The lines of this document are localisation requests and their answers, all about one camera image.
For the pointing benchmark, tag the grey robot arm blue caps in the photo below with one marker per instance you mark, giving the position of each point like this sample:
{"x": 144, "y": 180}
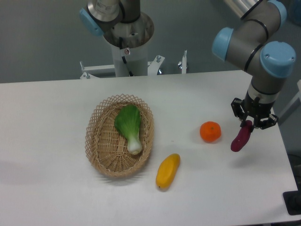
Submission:
{"x": 248, "y": 47}

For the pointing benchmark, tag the woven wicker basket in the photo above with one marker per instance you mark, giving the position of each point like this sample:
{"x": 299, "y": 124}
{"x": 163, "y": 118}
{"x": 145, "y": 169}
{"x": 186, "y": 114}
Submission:
{"x": 106, "y": 149}

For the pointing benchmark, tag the green bok choy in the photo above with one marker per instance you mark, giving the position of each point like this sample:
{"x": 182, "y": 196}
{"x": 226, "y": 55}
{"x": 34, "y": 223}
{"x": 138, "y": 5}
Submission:
{"x": 127, "y": 123}

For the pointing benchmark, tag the purple sweet potato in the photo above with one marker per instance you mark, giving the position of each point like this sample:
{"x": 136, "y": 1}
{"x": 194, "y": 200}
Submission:
{"x": 242, "y": 137}

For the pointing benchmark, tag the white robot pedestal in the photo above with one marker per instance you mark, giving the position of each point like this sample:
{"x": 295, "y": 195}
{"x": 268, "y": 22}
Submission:
{"x": 130, "y": 61}

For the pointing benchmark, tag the white clamp post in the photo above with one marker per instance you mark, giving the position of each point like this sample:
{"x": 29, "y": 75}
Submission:
{"x": 183, "y": 65}

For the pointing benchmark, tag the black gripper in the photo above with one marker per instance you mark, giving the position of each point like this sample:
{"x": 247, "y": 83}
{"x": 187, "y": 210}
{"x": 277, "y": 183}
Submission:
{"x": 257, "y": 106}

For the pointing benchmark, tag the yellow mango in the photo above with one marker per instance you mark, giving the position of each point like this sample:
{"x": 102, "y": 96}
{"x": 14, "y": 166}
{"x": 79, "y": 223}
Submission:
{"x": 167, "y": 171}

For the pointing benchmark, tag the white metal frame bracket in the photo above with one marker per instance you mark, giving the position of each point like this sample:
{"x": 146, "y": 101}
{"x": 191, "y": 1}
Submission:
{"x": 106, "y": 71}

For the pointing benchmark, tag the black device at table edge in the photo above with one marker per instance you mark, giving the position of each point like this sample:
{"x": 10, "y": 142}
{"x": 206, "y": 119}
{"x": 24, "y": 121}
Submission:
{"x": 293, "y": 202}

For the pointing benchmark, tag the orange tangerine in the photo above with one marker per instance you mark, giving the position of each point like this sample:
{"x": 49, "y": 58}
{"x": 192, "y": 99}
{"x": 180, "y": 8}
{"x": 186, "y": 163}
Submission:
{"x": 210, "y": 131}

